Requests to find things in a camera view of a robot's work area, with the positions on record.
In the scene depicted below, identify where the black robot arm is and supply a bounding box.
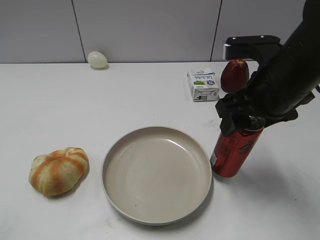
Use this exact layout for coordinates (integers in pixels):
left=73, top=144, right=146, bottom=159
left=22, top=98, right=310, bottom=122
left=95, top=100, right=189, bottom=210
left=215, top=0, right=320, bottom=136

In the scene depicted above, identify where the beige round plate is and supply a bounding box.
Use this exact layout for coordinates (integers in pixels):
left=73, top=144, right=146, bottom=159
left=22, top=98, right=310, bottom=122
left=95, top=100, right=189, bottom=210
left=101, top=126, right=213, bottom=226

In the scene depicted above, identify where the red cola can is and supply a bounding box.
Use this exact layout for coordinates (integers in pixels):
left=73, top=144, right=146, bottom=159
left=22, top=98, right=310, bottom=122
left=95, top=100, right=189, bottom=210
left=210, top=116, right=265, bottom=178

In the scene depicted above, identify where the small white milk carton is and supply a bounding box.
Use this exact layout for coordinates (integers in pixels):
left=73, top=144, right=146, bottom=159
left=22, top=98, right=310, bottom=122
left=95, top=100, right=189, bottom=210
left=186, top=68, right=220, bottom=102

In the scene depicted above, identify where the dark red wax apple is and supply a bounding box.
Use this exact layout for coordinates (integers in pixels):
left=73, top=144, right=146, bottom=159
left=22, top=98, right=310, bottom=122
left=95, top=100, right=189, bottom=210
left=220, top=59, right=249, bottom=93

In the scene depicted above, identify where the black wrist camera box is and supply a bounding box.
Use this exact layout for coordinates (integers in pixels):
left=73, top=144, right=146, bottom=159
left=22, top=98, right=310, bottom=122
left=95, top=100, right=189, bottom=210
left=223, top=35, right=282, bottom=63

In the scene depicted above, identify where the pale white egg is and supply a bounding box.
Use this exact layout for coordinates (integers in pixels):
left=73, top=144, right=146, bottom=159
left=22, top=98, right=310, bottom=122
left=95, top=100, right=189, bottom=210
left=87, top=51, right=108, bottom=69

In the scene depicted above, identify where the orange striped bread bun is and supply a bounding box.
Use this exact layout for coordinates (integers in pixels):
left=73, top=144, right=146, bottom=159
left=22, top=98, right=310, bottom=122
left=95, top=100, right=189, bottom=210
left=28, top=147, right=90, bottom=197

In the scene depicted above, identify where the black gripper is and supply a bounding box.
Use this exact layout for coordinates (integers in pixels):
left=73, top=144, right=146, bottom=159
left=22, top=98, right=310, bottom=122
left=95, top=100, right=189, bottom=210
left=215, top=47, right=315, bottom=136

